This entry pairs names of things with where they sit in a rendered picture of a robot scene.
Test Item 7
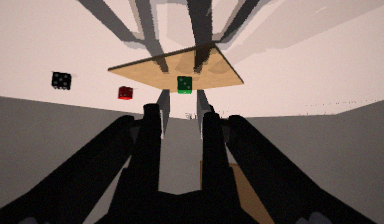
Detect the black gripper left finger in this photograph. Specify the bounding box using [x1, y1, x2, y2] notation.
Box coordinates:
[0, 89, 170, 224]

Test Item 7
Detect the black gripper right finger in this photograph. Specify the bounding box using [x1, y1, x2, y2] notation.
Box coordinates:
[196, 89, 377, 224]

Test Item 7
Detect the dark green die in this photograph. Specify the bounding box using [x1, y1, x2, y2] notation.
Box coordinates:
[177, 77, 192, 94]

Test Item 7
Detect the tan flat mat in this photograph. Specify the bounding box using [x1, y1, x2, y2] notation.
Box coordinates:
[107, 42, 244, 93]

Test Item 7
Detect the red die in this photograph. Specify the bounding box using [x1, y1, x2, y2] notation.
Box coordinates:
[118, 87, 133, 100]

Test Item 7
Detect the black die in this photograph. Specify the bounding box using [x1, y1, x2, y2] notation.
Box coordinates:
[51, 72, 72, 90]

